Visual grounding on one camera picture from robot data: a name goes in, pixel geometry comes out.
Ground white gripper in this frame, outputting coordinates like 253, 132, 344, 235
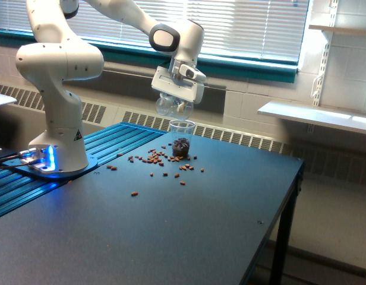
152, 66, 204, 113

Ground clear plastic cup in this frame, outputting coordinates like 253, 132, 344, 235
156, 93, 194, 121
169, 119, 195, 158

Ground brown almonds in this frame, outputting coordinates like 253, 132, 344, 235
172, 138, 190, 157

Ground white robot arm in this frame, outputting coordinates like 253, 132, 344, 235
16, 1, 206, 174

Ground clear plastic cup on table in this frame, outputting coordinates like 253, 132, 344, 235
169, 119, 195, 158

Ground spilled almonds on table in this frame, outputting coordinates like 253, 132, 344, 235
106, 144, 205, 186

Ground white window blinds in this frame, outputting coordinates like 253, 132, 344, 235
0, 1, 308, 72

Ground black table leg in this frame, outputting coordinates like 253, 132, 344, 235
269, 170, 303, 284

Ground baseboard radiator heater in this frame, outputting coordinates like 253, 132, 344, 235
0, 83, 366, 186

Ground white object left edge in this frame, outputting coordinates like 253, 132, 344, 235
0, 94, 17, 106

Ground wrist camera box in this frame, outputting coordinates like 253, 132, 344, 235
179, 64, 206, 83

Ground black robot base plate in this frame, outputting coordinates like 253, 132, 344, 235
2, 156, 98, 181

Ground white wall shelf lower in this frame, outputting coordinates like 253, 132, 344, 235
258, 100, 366, 134

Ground white wall shelf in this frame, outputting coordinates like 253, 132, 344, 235
258, 100, 366, 134
308, 24, 366, 36

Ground white wall shelf upper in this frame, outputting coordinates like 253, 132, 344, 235
308, 24, 366, 36

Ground white shelf rail bracket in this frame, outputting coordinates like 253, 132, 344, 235
309, 0, 339, 107

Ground blue aluminium rail plate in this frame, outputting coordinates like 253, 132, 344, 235
0, 128, 165, 217

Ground black cables at base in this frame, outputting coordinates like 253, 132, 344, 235
0, 150, 32, 170

